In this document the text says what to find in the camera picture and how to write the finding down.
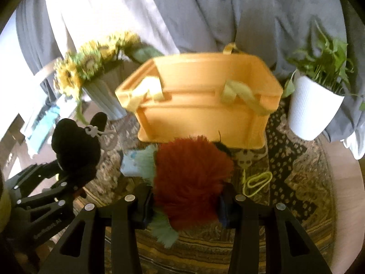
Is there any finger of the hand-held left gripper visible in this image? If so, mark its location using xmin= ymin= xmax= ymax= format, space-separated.
xmin=4 ymin=161 xmax=65 ymax=191
xmin=16 ymin=180 xmax=86 ymax=216

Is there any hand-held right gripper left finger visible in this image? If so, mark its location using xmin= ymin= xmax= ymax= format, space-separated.
xmin=38 ymin=188 xmax=155 ymax=274

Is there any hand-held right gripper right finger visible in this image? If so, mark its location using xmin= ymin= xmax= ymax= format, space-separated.
xmin=219 ymin=190 xmax=334 ymax=274

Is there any black plush toy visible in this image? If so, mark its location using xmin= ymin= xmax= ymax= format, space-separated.
xmin=51 ymin=112 xmax=115 ymax=189

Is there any red fluffy plush toy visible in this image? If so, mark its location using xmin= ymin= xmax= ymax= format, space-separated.
xmin=122 ymin=135 xmax=236 ymax=249

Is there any yellow storage basket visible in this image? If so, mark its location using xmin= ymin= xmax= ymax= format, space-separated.
xmin=115 ymin=43 xmax=284 ymax=150

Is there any teal cloth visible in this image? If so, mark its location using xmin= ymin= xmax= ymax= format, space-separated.
xmin=26 ymin=105 xmax=61 ymax=156

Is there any patterned table cloth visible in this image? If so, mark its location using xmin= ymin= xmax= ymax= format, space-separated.
xmin=73 ymin=99 xmax=337 ymax=274

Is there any grey ribbed vase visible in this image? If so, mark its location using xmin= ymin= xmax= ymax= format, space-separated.
xmin=82 ymin=63 xmax=135 ymax=121

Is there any sunflower bouquet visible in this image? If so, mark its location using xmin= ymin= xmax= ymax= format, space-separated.
xmin=53 ymin=31 xmax=164 ymax=123

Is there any white ribbed plant pot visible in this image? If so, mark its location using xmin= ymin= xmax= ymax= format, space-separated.
xmin=287 ymin=70 xmax=346 ymax=141

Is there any green leafy plant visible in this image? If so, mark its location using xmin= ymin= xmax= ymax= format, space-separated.
xmin=282 ymin=19 xmax=365 ymax=105

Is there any grey curtain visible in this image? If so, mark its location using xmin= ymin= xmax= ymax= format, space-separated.
xmin=15 ymin=0 xmax=365 ymax=160

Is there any yellow cord loop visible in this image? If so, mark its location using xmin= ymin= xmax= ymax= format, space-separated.
xmin=242 ymin=169 xmax=273 ymax=198

